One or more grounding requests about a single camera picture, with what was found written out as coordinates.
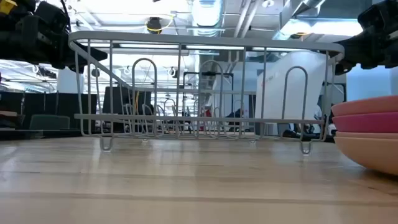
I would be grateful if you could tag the black partition wall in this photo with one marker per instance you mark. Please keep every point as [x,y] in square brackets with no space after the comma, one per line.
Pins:
[62,105]

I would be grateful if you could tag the pale pink plate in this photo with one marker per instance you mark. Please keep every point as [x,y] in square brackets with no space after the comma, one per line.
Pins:
[373,135]
[373,152]

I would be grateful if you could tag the white pillar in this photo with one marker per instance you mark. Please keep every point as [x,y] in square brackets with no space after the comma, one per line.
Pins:
[70,82]

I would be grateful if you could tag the ceiling light strip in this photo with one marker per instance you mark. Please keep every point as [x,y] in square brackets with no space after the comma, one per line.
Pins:
[280,49]
[214,47]

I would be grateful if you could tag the black monitor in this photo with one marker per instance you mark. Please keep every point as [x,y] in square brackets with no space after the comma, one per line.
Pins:
[121,102]

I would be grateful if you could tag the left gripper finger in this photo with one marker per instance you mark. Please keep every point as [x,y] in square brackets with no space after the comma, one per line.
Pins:
[84,59]

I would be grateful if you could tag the grey-green chair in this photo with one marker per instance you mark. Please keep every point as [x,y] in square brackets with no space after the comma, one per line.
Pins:
[49,123]

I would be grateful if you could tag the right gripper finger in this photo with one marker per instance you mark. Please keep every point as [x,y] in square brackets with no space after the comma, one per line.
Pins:
[354,51]

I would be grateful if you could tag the black ceiling camera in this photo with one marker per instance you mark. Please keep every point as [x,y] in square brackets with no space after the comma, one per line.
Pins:
[154,25]

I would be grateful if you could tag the silver ventilation duct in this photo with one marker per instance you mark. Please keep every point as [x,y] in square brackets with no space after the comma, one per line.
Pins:
[206,15]
[311,3]

